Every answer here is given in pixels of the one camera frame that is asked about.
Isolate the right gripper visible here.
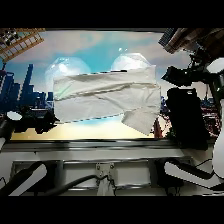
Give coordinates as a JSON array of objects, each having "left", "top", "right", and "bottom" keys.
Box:
[{"left": 161, "top": 65, "right": 193, "bottom": 88}]

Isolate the white garment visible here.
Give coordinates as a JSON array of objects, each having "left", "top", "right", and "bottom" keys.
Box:
[{"left": 52, "top": 64, "right": 162, "bottom": 136}]

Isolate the silver frame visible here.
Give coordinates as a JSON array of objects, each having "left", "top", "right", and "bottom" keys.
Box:
[{"left": 0, "top": 139, "right": 224, "bottom": 197}]

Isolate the black cable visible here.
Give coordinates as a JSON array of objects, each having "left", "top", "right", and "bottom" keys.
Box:
[{"left": 39, "top": 173, "right": 116, "bottom": 197}]

